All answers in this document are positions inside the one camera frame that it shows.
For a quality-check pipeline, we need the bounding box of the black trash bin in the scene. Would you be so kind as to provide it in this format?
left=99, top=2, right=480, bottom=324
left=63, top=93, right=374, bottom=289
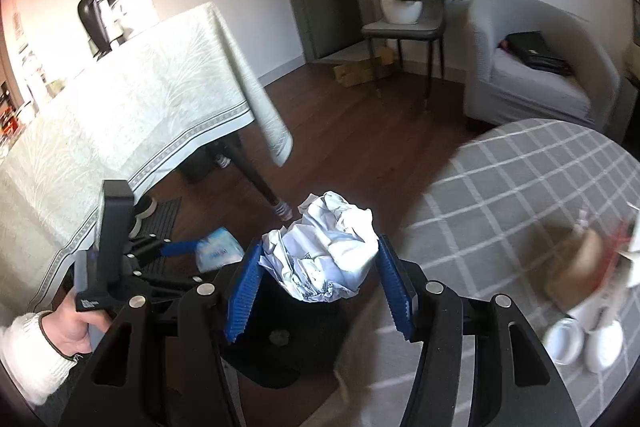
left=220, top=267, right=371, bottom=390

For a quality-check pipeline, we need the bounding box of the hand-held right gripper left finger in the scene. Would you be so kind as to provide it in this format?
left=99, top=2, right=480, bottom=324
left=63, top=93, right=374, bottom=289
left=57, top=241, right=266, bottom=427

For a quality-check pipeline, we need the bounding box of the grey armchair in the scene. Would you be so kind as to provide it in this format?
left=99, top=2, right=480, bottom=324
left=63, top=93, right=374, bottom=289
left=462, top=0, right=623, bottom=142

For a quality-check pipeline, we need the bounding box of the cardboard box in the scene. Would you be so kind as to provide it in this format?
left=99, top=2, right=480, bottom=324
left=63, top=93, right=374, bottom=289
left=334, top=47, right=401, bottom=88

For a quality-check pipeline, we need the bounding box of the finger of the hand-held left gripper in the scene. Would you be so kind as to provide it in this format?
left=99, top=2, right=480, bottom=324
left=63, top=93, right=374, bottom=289
left=127, top=234, right=203, bottom=263
left=132, top=264, right=226, bottom=304

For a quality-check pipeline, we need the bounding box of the black coffee maker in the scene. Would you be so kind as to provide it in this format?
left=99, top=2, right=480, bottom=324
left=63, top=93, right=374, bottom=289
left=77, top=0, right=126, bottom=54

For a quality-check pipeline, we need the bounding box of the black ribbed mat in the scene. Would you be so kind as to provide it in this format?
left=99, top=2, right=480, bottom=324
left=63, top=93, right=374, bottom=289
left=131, top=197, right=183, bottom=258

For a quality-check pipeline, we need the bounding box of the brown paper bag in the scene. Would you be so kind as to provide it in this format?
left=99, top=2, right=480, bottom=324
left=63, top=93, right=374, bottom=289
left=542, top=227, right=631, bottom=313

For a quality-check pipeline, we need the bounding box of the blue white tissue packet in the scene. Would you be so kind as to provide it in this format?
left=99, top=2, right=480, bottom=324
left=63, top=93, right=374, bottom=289
left=194, top=228, right=244, bottom=273

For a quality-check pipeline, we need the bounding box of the person's left hand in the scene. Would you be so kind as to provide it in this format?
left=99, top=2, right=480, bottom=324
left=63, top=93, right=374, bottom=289
left=42, top=291, right=108, bottom=358

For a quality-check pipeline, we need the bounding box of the grey checked tablecloth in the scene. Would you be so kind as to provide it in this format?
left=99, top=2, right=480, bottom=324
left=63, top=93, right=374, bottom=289
left=335, top=119, right=640, bottom=427

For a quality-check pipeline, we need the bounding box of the dark table leg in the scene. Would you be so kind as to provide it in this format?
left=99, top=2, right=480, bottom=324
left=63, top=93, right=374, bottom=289
left=220, top=134, right=296, bottom=222

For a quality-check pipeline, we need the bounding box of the white paper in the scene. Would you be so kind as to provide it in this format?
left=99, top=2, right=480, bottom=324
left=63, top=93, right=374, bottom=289
left=260, top=191, right=379, bottom=303

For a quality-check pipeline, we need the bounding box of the white round lid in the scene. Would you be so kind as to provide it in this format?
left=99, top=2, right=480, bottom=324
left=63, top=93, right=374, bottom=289
left=542, top=317, right=585, bottom=364

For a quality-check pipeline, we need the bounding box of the pale patterned tablecloth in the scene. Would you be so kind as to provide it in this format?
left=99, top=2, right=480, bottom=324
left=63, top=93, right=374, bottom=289
left=0, top=2, right=294, bottom=313

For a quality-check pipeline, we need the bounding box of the cluttered shelf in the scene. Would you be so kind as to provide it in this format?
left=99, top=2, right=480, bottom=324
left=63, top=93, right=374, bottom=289
left=0, top=47, right=66, bottom=150

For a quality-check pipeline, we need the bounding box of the grey dining chair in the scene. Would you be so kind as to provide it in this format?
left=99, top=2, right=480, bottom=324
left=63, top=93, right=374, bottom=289
left=361, top=0, right=447, bottom=100

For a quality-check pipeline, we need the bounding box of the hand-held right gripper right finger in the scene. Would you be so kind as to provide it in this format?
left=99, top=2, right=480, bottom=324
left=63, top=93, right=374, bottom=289
left=376, top=234, right=583, bottom=427

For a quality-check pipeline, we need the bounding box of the white cup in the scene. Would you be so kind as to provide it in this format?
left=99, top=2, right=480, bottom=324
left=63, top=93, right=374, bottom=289
left=584, top=319, right=625, bottom=373

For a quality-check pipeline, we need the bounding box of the potted plant in white pot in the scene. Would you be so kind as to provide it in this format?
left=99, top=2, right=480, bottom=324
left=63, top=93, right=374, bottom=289
left=382, top=0, right=476, bottom=25

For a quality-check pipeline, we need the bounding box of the black bag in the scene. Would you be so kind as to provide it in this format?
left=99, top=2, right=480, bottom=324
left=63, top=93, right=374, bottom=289
left=502, top=31, right=573, bottom=76

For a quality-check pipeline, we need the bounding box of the dark box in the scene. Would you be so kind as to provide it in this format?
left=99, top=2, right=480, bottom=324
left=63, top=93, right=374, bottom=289
left=180, top=149, right=221, bottom=182

